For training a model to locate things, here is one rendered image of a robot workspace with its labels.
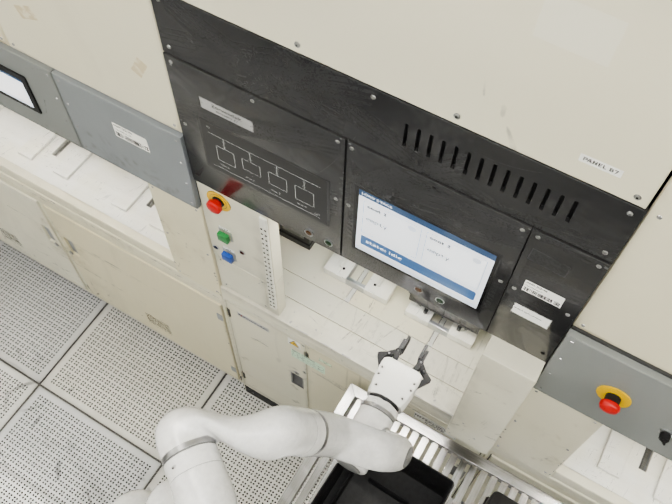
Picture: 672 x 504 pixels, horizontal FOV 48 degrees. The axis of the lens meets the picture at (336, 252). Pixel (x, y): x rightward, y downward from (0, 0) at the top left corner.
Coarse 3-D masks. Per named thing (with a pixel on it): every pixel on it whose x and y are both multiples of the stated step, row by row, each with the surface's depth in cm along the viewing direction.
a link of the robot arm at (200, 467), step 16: (192, 448) 131; (208, 448) 132; (176, 464) 130; (192, 464) 129; (208, 464) 130; (176, 480) 129; (192, 480) 128; (208, 480) 128; (224, 480) 130; (160, 496) 139; (176, 496) 129; (192, 496) 127; (208, 496) 127; (224, 496) 128
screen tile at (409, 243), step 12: (372, 216) 145; (384, 216) 143; (396, 216) 141; (372, 228) 149; (396, 228) 144; (420, 228) 140; (384, 240) 150; (396, 240) 148; (408, 240) 145; (408, 252) 149
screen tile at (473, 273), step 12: (432, 240) 141; (444, 240) 138; (444, 252) 142; (456, 252) 139; (468, 252) 137; (432, 264) 147; (444, 264) 145; (468, 264) 140; (456, 276) 146; (468, 276) 144; (480, 276) 141
